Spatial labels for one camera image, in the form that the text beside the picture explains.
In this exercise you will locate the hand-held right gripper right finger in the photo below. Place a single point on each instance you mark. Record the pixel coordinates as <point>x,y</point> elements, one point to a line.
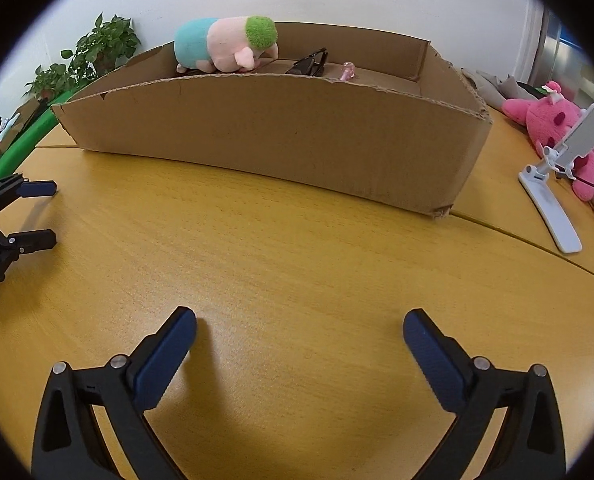
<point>434,360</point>

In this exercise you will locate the grey cloth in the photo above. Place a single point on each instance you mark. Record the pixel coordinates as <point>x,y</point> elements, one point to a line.
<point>492,90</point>

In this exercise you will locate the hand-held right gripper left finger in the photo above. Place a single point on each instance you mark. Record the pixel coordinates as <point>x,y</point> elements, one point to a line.
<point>164,355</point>

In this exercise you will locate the window frame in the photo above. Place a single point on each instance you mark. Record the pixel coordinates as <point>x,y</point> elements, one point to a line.
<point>542,45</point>

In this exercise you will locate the brown cardboard box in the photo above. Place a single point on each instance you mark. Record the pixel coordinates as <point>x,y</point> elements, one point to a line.
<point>277,135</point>

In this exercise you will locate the pink pen with bow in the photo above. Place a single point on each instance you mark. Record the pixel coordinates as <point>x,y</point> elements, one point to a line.
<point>348,71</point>

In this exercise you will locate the pink pig plush toy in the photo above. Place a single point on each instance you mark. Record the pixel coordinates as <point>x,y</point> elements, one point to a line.
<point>227,42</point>

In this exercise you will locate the black sunglasses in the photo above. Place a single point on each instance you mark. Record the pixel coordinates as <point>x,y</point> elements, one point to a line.
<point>304,66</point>

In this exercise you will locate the small brown cardboard carton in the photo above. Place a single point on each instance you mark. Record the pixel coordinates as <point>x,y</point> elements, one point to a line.
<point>24,112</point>

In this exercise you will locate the large potted green plant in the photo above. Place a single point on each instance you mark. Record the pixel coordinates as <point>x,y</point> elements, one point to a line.
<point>104,45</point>

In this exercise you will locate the white phone stand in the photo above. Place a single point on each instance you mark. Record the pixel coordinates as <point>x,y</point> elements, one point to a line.
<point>557,215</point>

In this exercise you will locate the bright pink plush toy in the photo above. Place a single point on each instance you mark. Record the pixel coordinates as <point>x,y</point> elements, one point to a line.
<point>542,115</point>

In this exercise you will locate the small potted green plant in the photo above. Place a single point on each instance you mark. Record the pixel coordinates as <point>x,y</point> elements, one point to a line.
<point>49,80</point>

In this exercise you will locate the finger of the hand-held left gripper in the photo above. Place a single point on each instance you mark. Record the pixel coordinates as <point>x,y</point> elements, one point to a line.
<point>36,241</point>
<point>39,188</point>

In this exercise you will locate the green cloth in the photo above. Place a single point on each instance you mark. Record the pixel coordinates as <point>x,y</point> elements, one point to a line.
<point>24,142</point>

